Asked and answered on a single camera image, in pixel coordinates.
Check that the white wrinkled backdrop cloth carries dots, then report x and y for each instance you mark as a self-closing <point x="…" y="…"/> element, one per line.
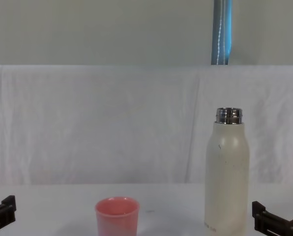
<point x="87" y="123"/>

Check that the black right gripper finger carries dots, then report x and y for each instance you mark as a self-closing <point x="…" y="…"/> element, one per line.
<point x="259" y="216"/>

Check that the pink cup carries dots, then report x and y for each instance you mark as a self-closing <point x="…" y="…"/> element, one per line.
<point x="117" y="221"/>

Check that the cream vacuum bottle steel neck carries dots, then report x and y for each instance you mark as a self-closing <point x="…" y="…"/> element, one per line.
<point x="226" y="177"/>

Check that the white table cloth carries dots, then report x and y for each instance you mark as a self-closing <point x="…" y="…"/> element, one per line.
<point x="176" y="211"/>

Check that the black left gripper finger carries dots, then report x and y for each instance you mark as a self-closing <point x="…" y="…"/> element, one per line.
<point x="8" y="207"/>

